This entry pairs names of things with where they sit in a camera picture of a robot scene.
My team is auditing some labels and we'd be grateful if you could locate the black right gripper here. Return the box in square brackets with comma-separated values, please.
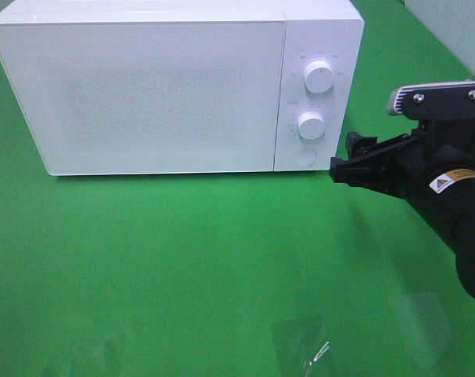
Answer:
[329, 80, 475, 204]

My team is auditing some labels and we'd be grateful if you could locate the white round knob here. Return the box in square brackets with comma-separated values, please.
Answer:
[303, 59, 335, 94]
[298, 111, 326, 140]

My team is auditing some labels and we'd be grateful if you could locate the white round door button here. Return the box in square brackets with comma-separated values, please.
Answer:
[293, 147, 316, 167]

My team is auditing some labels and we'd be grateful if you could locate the green table mat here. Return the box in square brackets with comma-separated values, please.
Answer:
[0, 65, 475, 376]

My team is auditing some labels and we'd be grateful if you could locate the white microwave door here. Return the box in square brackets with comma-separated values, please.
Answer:
[0, 22, 283, 176]

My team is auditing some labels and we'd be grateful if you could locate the white microwave oven body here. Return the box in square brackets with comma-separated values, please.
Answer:
[0, 1, 364, 172]

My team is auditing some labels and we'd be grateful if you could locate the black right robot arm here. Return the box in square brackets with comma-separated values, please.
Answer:
[329, 80, 475, 298]

